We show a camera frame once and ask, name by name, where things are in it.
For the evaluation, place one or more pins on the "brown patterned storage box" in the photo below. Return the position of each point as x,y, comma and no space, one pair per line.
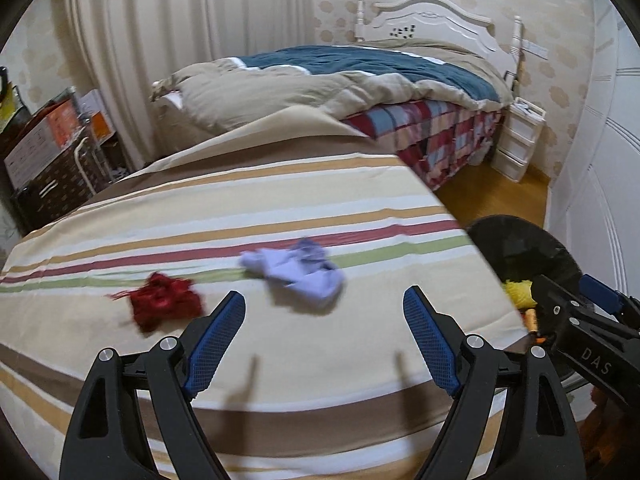
77,174

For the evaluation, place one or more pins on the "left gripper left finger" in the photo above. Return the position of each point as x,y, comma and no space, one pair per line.
106,438

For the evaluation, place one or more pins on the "white wardrobe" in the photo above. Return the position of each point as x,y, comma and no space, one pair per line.
593,206

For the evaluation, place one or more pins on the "striped tablecloth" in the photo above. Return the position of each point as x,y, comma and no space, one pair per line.
335,393

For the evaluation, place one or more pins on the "cardboard box orange print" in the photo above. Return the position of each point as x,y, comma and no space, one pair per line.
42,143

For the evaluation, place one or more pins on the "white plastic drawer unit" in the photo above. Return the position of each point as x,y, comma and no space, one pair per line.
518,138

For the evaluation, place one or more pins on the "white wall switch panel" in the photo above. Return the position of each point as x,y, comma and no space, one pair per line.
535,49

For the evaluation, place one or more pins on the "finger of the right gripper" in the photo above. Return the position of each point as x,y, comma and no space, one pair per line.
552,296
606,298

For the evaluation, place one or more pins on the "cream curtain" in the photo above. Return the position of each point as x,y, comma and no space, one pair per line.
128,44

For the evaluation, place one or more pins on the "beige and blue duvet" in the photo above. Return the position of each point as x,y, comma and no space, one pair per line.
342,81

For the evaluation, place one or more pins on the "black trash bin with liner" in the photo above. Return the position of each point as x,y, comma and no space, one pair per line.
518,250

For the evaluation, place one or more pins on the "dark red ribbon bundle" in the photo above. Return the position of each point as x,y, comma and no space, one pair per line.
161,298

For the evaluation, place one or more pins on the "yellow foam fruit net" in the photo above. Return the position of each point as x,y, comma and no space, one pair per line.
520,293

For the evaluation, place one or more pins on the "white wooden bed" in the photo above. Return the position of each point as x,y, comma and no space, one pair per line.
441,21

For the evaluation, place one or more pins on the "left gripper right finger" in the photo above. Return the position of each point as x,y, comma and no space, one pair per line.
537,437

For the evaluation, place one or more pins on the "purple paper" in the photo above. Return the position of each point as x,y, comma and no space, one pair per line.
303,271

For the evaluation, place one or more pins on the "plaid bed sheet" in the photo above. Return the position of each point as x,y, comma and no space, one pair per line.
433,138

